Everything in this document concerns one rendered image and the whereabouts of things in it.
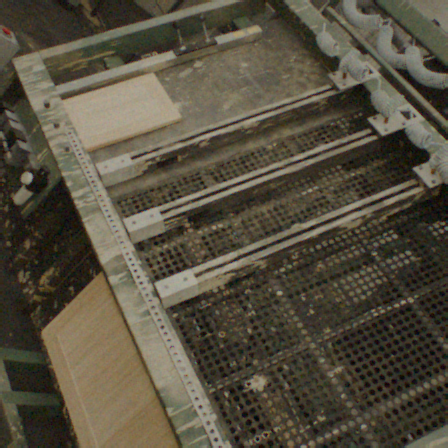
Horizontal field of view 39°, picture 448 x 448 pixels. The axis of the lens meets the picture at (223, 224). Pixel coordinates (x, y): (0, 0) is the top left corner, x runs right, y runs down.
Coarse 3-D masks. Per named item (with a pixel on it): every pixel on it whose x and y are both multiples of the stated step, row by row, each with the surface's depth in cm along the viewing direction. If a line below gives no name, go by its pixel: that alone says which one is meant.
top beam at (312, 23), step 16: (272, 0) 302; (288, 0) 291; (304, 0) 291; (288, 16) 293; (304, 16) 284; (320, 16) 283; (304, 32) 284; (320, 32) 276; (336, 32) 276; (352, 48) 269; (336, 64) 269; (368, 80) 256; (384, 80) 256; (368, 96) 255; (432, 128) 239; (400, 144) 246; (416, 160) 240
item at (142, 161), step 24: (360, 48) 247; (336, 72) 259; (312, 96) 257; (336, 96) 258; (240, 120) 248; (264, 120) 249; (288, 120) 255; (168, 144) 241; (192, 144) 241; (216, 144) 247; (96, 168) 235; (120, 168) 233; (144, 168) 238
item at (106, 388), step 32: (96, 288) 245; (64, 320) 251; (96, 320) 241; (64, 352) 246; (96, 352) 236; (128, 352) 227; (64, 384) 241; (96, 384) 232; (128, 384) 223; (96, 416) 228; (128, 416) 220; (160, 416) 212
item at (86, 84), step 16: (256, 32) 287; (208, 48) 281; (224, 48) 285; (128, 64) 274; (144, 64) 274; (160, 64) 276; (80, 80) 268; (96, 80) 268; (112, 80) 271; (64, 96) 266
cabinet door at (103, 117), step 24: (96, 96) 265; (120, 96) 265; (144, 96) 265; (168, 96) 265; (72, 120) 256; (96, 120) 257; (120, 120) 257; (144, 120) 256; (168, 120) 256; (96, 144) 248
